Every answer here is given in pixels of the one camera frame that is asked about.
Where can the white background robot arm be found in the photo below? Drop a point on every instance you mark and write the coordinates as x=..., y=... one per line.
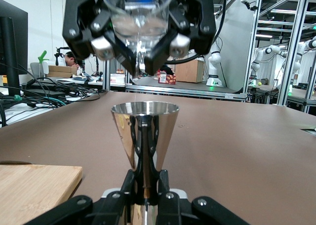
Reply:
x=306, y=45
x=214, y=67
x=269, y=49

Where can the red snack box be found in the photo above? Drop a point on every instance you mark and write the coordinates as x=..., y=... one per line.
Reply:
x=170, y=79

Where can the wooden crate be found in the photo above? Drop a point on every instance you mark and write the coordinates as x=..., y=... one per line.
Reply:
x=190, y=72

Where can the black computer monitor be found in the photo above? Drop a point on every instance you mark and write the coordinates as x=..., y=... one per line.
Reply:
x=12, y=37

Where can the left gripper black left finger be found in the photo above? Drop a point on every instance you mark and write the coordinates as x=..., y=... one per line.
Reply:
x=103, y=212

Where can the bamboo cutting board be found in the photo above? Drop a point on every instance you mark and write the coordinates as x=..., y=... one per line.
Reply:
x=37, y=193

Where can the person in white shirt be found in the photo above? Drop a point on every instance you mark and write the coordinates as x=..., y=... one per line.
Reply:
x=71, y=61

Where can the aluminium table rail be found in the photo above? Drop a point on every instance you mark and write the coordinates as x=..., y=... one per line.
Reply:
x=197, y=93

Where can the steel cone jigger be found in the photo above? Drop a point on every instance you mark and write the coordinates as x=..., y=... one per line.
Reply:
x=160, y=126

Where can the brown table cover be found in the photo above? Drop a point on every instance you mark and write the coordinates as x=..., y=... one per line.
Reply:
x=234, y=161

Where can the cardboard box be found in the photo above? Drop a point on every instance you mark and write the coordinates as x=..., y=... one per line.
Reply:
x=58, y=70

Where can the green plastic clamp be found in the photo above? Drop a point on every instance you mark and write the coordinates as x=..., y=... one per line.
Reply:
x=42, y=56

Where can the yellow tennis ball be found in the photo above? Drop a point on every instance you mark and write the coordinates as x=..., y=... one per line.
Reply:
x=259, y=83

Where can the clear glass cup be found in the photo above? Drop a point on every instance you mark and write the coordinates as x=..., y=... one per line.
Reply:
x=140, y=30

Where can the small frame-mounted camera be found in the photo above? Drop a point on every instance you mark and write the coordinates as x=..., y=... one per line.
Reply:
x=247, y=3

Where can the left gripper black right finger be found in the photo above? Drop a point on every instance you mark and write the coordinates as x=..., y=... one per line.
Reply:
x=177, y=212

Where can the aluminium frame post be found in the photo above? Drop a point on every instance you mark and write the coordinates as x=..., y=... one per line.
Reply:
x=250, y=62
x=106, y=74
x=311, y=86
x=292, y=49

